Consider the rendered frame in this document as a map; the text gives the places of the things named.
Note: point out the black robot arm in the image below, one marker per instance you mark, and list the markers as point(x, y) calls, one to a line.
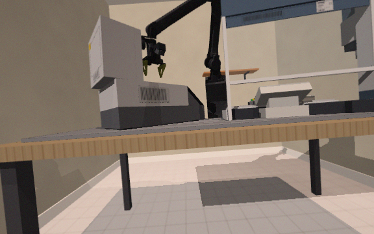
point(212, 60)

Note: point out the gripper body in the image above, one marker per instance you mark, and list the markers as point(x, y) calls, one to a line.
point(153, 60)

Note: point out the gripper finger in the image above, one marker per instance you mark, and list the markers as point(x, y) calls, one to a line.
point(162, 67)
point(145, 64)

